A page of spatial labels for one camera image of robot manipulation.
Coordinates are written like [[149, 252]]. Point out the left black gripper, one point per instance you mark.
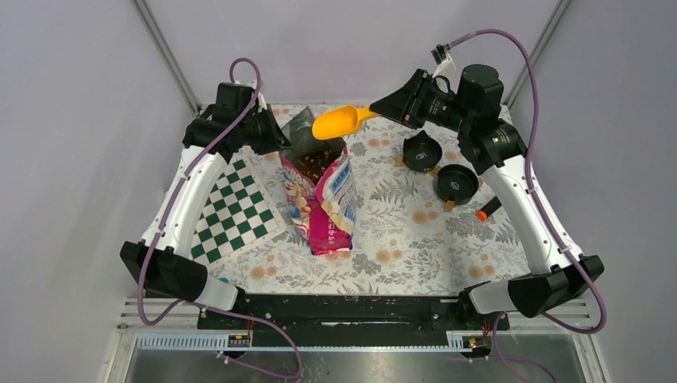
[[275, 136]]

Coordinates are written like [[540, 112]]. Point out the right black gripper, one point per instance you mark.
[[405, 104]]

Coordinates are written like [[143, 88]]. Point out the pink blue pet food bag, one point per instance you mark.
[[320, 187]]

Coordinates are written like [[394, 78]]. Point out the yellow plastic scoop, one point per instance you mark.
[[341, 122]]

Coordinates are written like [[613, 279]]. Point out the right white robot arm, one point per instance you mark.
[[559, 269]]

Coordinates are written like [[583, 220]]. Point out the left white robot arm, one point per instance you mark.
[[160, 260]]

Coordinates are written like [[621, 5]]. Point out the black pet bowl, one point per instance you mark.
[[420, 153], [454, 185]]

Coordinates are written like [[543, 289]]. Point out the green white chessboard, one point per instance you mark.
[[238, 216]]

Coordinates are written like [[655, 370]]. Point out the floral table mat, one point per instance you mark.
[[403, 243]]

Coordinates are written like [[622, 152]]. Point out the black marker orange tip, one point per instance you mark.
[[488, 209]]

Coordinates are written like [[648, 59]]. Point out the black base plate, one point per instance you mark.
[[341, 322]]

